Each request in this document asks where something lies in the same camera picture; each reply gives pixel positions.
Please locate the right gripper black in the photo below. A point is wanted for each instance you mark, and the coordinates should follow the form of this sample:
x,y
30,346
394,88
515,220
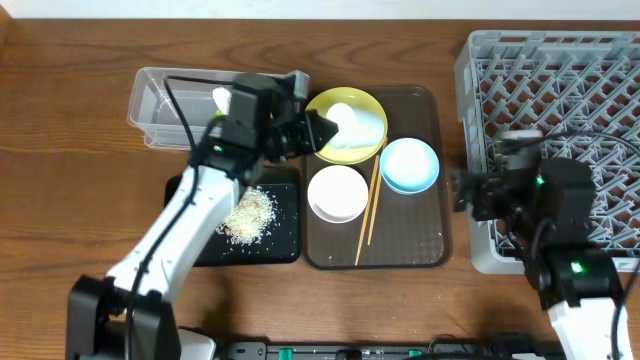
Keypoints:
x,y
489,186

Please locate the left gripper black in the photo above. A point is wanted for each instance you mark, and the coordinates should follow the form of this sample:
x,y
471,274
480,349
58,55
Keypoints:
x,y
298,133

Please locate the pale green cup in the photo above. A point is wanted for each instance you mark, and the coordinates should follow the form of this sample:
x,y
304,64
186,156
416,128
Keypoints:
x,y
357,128

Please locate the yellow plate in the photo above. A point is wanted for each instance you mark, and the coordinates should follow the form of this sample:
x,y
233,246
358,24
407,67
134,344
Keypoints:
x,y
356,98

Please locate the blue bowl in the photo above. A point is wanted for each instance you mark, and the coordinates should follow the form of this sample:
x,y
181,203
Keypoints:
x,y
409,166

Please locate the white tissue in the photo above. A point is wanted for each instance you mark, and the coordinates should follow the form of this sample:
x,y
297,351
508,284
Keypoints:
x,y
221,97

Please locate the rice food waste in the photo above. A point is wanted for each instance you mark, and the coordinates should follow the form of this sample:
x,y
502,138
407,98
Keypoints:
x,y
254,213

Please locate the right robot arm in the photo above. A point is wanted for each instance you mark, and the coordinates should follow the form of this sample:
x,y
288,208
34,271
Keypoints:
x,y
546,203

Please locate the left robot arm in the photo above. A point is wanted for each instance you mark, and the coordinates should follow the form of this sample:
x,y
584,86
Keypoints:
x,y
129,314

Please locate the grey dishwasher rack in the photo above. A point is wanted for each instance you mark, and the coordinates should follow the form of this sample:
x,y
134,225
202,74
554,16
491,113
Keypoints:
x,y
583,86

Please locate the wooden chopstick left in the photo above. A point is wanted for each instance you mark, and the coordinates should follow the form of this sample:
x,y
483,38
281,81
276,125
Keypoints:
x,y
372,186

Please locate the wooden chopstick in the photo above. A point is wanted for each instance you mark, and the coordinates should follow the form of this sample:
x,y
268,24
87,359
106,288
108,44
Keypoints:
x,y
375,199
372,186

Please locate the wooden chopstick right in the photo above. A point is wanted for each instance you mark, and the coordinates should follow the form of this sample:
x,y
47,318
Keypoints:
x,y
375,199

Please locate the brown tray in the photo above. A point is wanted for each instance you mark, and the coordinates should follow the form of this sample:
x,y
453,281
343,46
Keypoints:
x,y
410,231

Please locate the black bin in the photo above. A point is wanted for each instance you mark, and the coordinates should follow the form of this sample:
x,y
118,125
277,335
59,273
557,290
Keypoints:
x,y
281,243

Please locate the clear plastic bin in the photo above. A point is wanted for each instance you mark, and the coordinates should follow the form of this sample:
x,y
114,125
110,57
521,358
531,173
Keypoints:
x,y
151,110

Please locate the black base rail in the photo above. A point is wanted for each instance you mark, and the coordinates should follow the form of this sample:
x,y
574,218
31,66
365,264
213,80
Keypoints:
x,y
447,347

